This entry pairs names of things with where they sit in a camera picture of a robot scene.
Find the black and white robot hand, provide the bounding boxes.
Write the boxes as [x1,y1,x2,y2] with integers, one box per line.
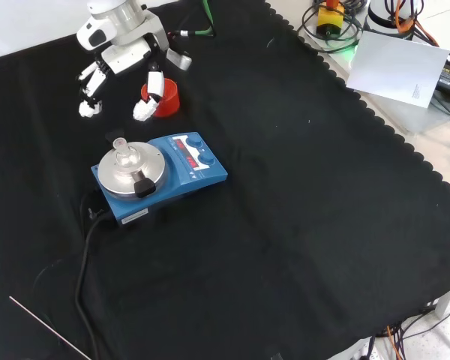
[76,2,193,122]

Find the heater with blue base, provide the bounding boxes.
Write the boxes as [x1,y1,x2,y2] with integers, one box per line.
[90,130,229,228]

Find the red plastic cup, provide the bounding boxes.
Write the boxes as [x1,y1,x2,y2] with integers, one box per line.
[140,78,182,119]

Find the clear round-bottom flask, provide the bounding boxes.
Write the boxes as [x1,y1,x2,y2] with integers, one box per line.
[112,136,140,170]

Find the yellow stop button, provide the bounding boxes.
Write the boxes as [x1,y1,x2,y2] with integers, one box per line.
[316,0,347,39]

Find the black cloth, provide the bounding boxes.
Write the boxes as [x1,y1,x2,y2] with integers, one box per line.
[0,0,450,360]

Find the pale board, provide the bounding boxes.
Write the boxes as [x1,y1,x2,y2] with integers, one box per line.
[346,30,450,110]

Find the thin pale rod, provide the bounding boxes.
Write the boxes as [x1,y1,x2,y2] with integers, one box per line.
[8,295,92,360]

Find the green cable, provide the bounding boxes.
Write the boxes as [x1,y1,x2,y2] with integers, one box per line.
[171,0,217,39]

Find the black coiled cable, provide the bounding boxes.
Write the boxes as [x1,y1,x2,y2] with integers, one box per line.
[301,0,364,54]

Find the black power cable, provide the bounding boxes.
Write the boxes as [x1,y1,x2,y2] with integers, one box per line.
[74,208,116,360]

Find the orange cable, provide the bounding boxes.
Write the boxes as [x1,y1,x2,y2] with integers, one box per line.
[392,0,442,49]

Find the black floor cables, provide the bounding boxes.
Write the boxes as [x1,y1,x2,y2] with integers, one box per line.
[373,299,450,360]

